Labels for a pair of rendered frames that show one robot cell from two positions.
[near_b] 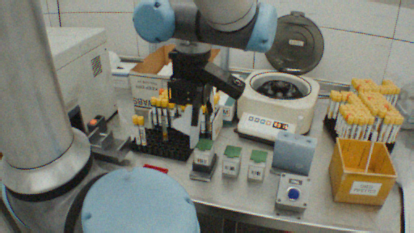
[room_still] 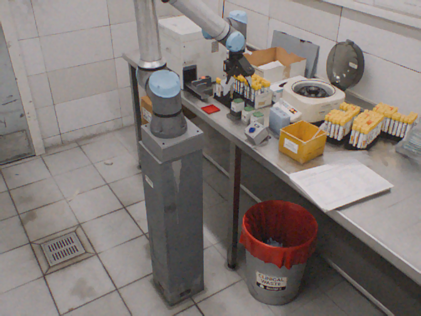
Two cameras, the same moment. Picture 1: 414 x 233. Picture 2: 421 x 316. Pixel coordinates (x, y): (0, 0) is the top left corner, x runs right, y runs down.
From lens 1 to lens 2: 142 cm
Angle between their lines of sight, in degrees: 34
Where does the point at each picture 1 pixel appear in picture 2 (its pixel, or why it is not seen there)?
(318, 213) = (264, 149)
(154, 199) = (168, 78)
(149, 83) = not seen: hidden behind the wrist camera
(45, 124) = (151, 50)
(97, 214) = (154, 75)
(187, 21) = not seen: hidden behind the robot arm
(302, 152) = (278, 120)
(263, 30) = (228, 42)
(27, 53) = (150, 31)
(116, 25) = (257, 22)
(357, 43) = (402, 76)
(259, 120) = (285, 105)
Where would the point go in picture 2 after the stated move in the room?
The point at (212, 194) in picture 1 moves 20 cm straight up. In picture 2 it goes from (228, 124) to (229, 83)
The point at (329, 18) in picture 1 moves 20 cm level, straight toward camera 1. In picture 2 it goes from (383, 50) to (348, 57)
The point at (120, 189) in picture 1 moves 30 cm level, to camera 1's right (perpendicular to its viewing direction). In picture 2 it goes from (163, 73) to (224, 95)
